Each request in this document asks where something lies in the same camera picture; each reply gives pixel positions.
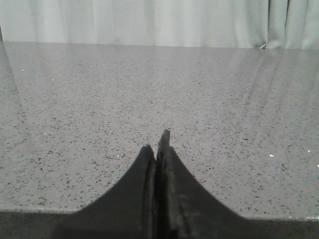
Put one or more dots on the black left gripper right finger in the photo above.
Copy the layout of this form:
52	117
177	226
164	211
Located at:
187	211

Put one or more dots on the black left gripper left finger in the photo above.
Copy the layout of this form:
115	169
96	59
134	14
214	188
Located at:
126	211

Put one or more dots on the grey-white curtain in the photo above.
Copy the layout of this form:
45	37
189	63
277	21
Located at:
290	24

